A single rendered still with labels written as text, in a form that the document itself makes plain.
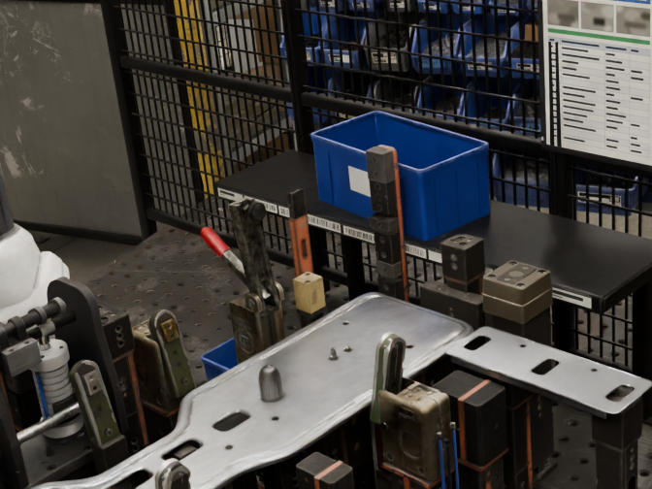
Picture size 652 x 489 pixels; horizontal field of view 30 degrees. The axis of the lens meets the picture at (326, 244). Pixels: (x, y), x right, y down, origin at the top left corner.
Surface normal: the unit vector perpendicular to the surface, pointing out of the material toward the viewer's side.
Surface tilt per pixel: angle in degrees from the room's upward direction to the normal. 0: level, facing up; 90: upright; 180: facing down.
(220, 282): 0
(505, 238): 0
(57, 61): 89
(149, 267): 0
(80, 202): 96
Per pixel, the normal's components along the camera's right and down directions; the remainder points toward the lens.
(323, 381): -0.10, -0.91
